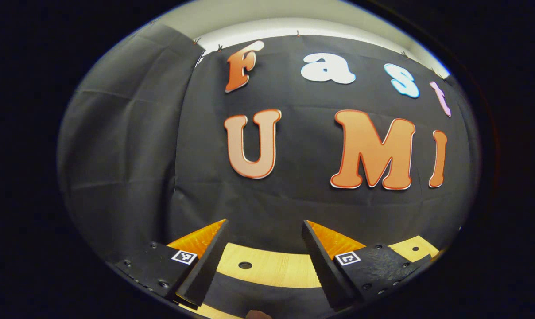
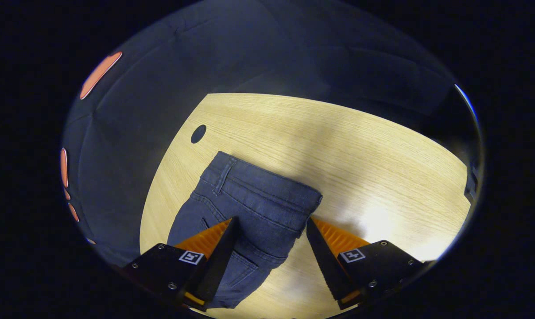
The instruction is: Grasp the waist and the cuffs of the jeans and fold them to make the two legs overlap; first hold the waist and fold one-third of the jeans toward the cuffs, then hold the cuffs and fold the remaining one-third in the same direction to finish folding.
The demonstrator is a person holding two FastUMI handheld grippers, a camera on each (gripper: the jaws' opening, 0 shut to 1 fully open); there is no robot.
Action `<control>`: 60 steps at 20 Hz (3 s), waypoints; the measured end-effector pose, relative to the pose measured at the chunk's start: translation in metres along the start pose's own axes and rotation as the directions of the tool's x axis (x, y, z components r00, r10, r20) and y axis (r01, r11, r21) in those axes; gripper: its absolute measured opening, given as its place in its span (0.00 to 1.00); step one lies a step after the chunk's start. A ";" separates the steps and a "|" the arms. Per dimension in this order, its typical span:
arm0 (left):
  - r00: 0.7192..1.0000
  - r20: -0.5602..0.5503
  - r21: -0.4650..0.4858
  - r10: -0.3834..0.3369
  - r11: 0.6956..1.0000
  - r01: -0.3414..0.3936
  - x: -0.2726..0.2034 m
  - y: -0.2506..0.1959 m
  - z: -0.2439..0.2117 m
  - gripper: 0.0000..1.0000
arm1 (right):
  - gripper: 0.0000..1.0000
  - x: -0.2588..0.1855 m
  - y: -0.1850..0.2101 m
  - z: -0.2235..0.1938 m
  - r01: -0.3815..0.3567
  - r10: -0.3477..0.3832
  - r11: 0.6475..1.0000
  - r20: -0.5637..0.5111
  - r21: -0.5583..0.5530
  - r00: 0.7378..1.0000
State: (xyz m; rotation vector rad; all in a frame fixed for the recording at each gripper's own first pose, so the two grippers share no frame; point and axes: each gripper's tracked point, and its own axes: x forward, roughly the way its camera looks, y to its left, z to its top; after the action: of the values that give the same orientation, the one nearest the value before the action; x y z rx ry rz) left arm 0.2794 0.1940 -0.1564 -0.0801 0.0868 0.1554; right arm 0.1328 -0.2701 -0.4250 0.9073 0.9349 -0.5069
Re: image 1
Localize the dark grey jeans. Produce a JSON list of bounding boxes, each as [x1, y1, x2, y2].
[[201, 271, 334, 319]]

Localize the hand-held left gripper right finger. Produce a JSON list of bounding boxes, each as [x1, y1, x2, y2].
[[301, 219, 432, 311]]

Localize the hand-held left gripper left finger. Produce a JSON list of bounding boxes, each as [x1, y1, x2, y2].
[[112, 218, 229, 308]]

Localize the black backdrop cloth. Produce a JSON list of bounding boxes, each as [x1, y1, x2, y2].
[[57, 22, 481, 275]]

